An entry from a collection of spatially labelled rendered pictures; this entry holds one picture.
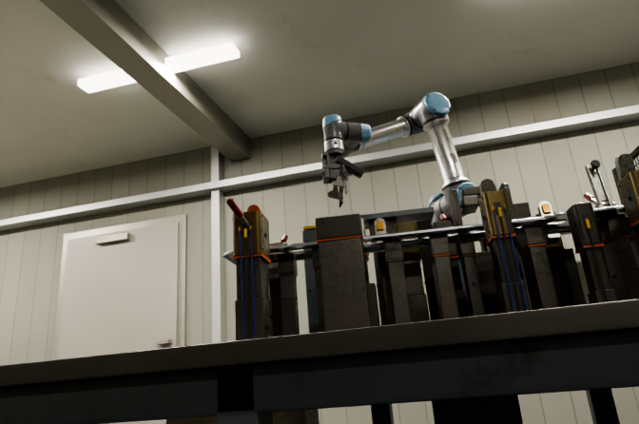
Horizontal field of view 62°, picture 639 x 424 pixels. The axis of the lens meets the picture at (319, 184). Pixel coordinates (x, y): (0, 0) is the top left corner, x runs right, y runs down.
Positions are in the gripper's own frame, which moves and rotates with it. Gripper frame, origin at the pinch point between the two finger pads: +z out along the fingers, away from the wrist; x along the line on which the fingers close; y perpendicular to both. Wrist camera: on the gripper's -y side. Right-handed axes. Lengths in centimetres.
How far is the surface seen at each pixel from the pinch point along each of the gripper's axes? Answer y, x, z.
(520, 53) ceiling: -173, -134, -158
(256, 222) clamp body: 34, 50, 22
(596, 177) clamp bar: -76, 38, 8
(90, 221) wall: 190, -339, -102
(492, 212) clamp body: -25, 63, 26
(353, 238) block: 9, 53, 28
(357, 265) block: 9, 53, 35
